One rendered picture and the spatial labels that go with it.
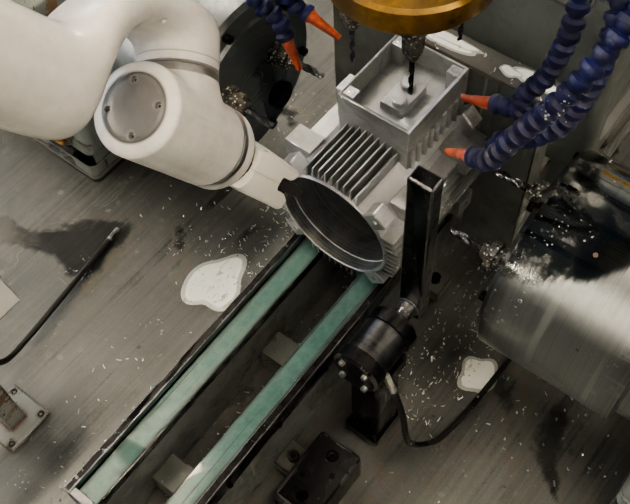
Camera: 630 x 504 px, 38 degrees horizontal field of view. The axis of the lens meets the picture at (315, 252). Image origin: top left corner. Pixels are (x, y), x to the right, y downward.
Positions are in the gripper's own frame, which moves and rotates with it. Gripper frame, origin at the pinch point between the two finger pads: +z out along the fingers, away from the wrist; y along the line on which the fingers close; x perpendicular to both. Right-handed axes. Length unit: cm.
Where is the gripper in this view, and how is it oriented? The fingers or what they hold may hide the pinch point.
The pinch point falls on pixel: (277, 178)
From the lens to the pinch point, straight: 106.0
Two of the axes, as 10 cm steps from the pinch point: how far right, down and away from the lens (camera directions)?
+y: 7.9, 5.0, -3.5
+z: 3.4, 1.1, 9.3
